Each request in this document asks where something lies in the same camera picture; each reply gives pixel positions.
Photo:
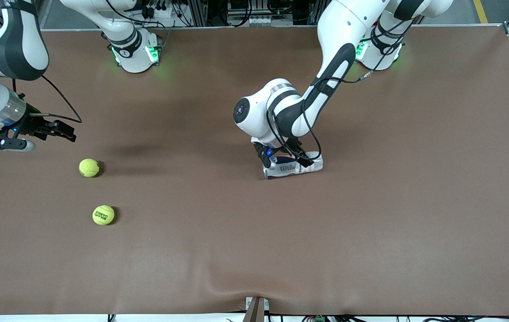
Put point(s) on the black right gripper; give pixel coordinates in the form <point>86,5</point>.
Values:
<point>33,125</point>

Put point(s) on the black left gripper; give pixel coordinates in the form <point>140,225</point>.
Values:
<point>293,148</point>

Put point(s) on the Wilson tennis ball can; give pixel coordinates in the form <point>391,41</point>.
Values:
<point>290,171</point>

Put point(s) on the plain yellow tennis ball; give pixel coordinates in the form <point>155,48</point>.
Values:
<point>89,167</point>

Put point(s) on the Roland Garros yellow tennis ball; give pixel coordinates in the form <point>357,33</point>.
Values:
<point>103,215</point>

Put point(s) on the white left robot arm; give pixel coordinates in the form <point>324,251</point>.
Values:
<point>348,27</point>

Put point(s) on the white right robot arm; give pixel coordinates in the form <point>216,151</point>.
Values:
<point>13,44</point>

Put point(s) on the brown table mat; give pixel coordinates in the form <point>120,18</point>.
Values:
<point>254,250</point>

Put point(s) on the white terminal block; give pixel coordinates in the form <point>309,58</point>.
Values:
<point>254,20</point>

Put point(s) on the white power strip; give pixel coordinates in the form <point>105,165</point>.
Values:
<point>160,11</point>

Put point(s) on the green terminal connector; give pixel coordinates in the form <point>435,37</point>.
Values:
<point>318,319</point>

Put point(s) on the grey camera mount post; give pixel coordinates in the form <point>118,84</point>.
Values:
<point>256,311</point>

